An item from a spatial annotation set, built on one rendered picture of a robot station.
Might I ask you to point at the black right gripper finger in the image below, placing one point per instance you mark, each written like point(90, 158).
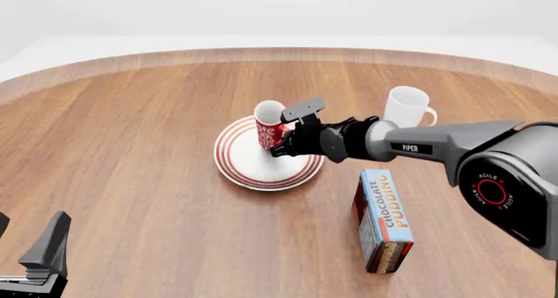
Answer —
point(287, 146)

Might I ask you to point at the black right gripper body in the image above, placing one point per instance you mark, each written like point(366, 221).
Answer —
point(310, 138)

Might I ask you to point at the white plate with red rings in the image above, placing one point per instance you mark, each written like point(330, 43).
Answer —
point(257, 167)

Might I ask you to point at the red patterned mug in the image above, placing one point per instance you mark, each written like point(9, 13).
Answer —
point(267, 128)

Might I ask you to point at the small flat camera mount plate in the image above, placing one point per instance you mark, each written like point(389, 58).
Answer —
point(305, 108)

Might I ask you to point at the white mug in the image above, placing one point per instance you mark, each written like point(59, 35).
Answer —
point(405, 110)

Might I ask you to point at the chocolate pudding box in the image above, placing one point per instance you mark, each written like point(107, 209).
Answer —
point(385, 206)

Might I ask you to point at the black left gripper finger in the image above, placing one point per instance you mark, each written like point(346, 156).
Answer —
point(50, 245)
point(2, 224)

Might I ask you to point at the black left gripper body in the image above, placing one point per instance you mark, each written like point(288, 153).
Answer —
point(30, 286)

